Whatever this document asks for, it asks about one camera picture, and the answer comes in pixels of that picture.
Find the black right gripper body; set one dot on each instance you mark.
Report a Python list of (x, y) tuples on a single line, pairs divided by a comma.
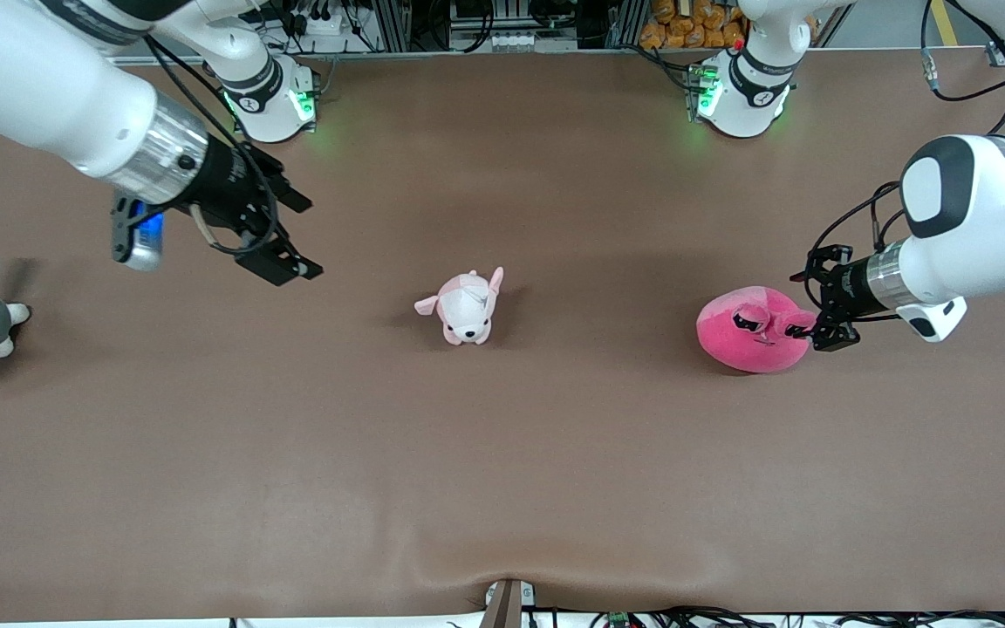
[(225, 186)]

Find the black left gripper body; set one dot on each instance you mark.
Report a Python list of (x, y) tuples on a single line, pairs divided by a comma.
[(844, 289)]

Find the bright pink round plush toy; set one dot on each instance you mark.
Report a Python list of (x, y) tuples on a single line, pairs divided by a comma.
[(747, 349)]

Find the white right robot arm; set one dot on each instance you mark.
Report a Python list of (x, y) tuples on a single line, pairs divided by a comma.
[(31, 78)]

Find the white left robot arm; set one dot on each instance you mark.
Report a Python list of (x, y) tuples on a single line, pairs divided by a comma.
[(982, 218)]

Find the white power strip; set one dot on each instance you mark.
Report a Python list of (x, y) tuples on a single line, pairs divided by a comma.
[(319, 24)]

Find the pale pink dog plush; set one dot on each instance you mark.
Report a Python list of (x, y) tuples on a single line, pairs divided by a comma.
[(465, 305)]

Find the white connector strip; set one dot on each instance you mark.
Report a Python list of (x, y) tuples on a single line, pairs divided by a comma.
[(520, 40)]

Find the small green circuit board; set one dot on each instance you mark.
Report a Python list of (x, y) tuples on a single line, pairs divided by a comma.
[(618, 620)]

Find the metal table edge bracket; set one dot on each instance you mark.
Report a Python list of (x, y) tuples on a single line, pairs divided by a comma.
[(507, 606)]

